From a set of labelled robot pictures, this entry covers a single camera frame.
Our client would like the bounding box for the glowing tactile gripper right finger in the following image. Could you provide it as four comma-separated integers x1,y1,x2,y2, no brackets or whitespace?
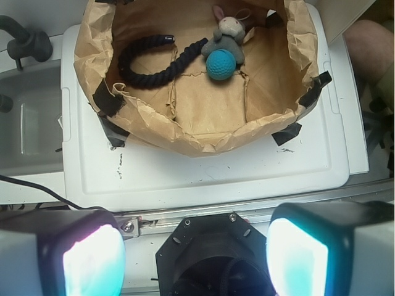
266,201,394,295

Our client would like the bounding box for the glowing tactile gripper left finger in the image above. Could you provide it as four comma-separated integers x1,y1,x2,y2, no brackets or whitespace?
1,210,126,295

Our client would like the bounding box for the gray plush bunny toy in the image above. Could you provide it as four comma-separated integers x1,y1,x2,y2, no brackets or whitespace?
201,5,246,65

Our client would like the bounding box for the white plastic bin lid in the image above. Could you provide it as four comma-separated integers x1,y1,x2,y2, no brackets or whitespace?
60,3,351,213

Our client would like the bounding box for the clear plastic container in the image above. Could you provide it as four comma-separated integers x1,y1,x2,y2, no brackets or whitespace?
1,60,63,176

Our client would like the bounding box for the brown paper bag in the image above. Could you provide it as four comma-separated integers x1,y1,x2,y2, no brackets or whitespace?
74,1,325,157

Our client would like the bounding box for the blue dimpled ball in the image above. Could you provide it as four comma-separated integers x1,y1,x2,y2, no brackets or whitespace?
206,49,236,81

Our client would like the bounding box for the person's bare leg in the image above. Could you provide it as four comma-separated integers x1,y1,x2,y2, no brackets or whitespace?
343,20,394,84

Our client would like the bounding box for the black clamp stand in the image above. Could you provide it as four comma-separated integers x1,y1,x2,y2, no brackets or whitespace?
1,15,53,71

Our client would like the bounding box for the black cable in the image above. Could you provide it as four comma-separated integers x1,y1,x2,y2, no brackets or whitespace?
0,174,106,212

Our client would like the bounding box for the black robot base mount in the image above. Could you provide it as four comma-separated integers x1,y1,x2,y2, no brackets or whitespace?
156,213,276,295

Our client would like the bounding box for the dark navy rope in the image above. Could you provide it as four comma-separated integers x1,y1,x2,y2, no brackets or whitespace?
117,34,209,91

